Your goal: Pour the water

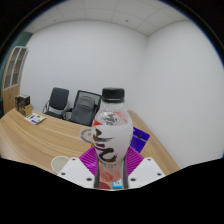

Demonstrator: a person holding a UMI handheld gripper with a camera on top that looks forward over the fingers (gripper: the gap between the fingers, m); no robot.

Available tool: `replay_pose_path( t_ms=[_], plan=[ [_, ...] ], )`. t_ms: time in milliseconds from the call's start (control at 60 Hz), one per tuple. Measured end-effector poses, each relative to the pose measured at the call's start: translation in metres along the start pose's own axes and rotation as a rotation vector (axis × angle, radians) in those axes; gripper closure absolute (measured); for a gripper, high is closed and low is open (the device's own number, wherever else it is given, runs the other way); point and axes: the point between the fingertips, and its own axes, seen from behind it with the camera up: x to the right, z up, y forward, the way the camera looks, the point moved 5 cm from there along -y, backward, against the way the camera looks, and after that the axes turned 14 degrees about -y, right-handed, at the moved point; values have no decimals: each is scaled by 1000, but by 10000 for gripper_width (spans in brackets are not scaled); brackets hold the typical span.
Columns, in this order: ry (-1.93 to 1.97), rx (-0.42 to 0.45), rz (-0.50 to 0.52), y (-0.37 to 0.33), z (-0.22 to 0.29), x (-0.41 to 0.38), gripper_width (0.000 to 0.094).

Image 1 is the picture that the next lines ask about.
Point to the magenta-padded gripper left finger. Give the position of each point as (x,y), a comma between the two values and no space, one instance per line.
(76,170)

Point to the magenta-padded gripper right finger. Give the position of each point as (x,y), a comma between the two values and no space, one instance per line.
(146,170)

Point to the clear black-capped drink bottle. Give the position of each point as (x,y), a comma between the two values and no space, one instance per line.
(111,140)

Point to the white mug with bear print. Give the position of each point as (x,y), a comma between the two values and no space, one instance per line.
(59,164)

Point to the purple box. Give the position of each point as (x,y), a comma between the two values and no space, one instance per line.
(139,140)

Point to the light blue packet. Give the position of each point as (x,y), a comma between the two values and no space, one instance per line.
(117,184)

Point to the grey mesh office chair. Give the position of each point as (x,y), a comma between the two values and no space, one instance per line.
(83,108)

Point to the white and green leaflet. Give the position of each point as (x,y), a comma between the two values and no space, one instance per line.
(35,118)

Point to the black office chair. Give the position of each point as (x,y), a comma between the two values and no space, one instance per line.
(57,100)

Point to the dark box on wooden stand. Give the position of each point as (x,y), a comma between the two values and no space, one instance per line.
(22,105)

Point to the wooden glass-door shelf unit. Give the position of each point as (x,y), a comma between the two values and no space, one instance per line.
(13,76)

